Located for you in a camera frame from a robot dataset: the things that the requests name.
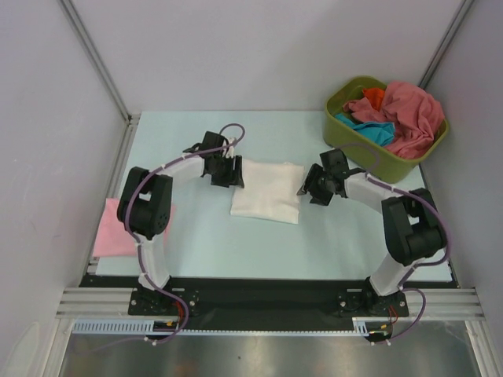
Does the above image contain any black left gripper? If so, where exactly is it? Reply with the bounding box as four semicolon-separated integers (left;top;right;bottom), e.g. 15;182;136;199
208;154;244;188

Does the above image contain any white t shirt with print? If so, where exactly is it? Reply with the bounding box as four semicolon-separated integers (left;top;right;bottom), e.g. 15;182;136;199
230;159;305;225

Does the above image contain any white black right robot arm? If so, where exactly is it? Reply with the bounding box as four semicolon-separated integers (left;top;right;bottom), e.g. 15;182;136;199
297;148;450;315

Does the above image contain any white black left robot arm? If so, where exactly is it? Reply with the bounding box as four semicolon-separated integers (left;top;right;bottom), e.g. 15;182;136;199
116;123;245;314

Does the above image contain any olive green plastic bin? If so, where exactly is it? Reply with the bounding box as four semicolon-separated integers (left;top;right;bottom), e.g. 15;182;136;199
323;76;449;184

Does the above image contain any teal blue t shirt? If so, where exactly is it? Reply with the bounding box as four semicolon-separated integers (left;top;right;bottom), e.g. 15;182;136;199
335;113;395;147

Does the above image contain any orange t shirt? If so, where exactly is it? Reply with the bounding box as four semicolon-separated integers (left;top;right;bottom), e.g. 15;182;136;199
362;87;385;111

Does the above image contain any coral pink t shirt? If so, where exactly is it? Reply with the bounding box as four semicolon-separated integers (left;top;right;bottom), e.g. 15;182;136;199
340;81;445;159

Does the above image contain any folded light pink t shirt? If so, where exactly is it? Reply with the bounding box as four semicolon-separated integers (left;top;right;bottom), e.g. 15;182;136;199
92;197;176;259

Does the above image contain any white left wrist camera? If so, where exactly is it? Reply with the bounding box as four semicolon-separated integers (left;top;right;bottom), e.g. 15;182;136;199
222;137;237;159

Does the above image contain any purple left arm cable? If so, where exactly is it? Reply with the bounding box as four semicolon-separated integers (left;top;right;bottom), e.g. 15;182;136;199
123;123;247;353

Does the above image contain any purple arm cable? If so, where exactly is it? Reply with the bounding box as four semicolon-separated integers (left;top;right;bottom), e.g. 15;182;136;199
336;143;453;347
123;123;247;353

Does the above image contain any aluminium corner post left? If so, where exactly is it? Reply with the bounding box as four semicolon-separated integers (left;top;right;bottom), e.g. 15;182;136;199
57;0;140;125

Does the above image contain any aluminium corner post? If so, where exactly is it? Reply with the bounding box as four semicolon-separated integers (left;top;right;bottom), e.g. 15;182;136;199
57;0;140;125
417;0;476;90

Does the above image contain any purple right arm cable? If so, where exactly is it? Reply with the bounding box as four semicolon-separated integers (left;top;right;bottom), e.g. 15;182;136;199
336;143;453;347

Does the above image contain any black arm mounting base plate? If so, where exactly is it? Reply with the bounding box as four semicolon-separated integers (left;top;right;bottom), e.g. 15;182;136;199
78;274;459;331

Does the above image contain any aluminium frame rail front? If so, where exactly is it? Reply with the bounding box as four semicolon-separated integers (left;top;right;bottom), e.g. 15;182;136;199
57;287;485;321

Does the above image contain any white slotted cable duct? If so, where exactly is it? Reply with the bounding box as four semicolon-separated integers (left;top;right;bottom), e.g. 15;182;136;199
72;319;391;337

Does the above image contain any aluminium corner post right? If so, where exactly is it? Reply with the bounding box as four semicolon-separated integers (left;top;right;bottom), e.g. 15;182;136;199
417;0;476;90

